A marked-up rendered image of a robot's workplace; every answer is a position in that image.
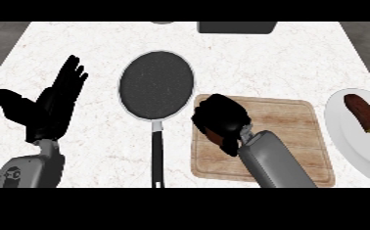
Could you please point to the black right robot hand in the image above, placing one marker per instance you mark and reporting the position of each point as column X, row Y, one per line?
column 224, row 113

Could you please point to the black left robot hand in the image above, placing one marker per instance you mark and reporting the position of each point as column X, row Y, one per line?
column 55, row 110

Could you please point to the brown cupcake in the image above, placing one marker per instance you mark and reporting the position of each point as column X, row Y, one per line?
column 215, row 136

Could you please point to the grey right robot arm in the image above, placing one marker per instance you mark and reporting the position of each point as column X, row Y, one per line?
column 274, row 162

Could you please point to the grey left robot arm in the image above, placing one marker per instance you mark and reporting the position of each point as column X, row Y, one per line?
column 40, row 168

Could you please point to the wooden cutting board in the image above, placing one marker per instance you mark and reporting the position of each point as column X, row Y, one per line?
column 289, row 132

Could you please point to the dark grey frying pan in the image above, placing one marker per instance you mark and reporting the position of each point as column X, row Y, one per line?
column 156, row 90

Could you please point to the white plate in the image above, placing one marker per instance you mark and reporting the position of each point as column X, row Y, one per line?
column 349, row 126

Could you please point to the dark grey appliance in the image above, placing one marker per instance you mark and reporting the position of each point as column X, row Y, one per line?
column 236, row 27

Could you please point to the dark brown sausage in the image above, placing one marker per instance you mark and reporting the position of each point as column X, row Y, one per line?
column 358, row 110

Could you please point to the grey round object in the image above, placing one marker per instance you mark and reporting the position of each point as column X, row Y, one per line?
column 162, row 22

